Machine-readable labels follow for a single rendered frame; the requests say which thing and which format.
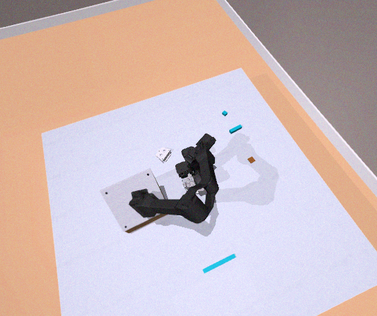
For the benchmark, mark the cyan flat bar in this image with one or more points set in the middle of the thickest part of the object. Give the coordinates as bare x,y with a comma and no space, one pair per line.
219,263

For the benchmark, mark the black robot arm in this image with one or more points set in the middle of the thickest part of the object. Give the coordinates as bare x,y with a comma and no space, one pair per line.
189,205

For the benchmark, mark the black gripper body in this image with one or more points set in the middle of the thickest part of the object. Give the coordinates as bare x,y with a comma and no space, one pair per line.
195,168

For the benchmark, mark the teal rectangular bar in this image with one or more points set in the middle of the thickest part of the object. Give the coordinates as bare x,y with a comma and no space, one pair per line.
235,129

